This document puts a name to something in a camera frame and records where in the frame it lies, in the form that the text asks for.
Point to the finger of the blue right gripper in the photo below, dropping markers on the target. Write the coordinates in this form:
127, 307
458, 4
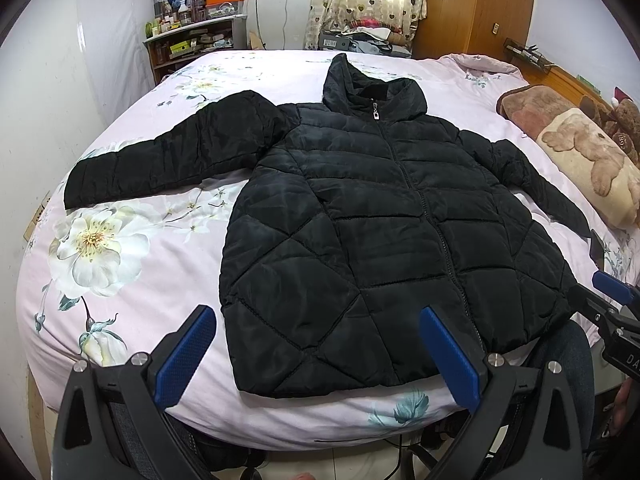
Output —
613, 288

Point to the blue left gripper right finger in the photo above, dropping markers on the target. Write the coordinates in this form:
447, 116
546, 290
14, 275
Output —
456, 355

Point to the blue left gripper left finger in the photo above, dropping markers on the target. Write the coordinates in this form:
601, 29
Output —
178, 355

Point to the black puffer jacket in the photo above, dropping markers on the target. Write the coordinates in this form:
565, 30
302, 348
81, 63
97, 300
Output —
360, 211

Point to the clothes pile by window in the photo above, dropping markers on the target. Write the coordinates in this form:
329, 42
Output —
365, 36

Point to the person right hand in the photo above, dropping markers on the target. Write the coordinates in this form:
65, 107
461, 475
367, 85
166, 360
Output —
621, 408

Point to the bear print plush blanket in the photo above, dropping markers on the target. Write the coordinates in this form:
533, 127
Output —
580, 149

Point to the brown teddy bear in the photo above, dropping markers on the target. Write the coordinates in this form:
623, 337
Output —
620, 123

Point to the wooden headboard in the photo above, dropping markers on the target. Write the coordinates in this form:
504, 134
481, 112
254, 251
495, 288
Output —
562, 82

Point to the wooden wardrobe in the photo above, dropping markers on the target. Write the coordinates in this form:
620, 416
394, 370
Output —
471, 26

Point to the wooden shelf with clutter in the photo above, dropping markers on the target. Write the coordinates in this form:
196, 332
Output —
171, 51

